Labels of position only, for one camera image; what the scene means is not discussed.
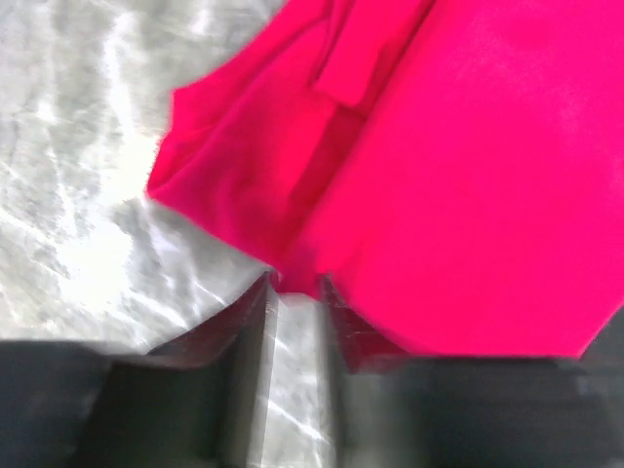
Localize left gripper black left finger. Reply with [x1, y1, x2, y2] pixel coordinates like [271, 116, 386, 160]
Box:
[1, 276, 271, 467]

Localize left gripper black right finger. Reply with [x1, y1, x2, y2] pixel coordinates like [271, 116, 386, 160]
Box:
[321, 278, 623, 467]

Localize pink-red t shirt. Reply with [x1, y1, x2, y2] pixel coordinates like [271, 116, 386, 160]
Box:
[146, 1, 623, 357]

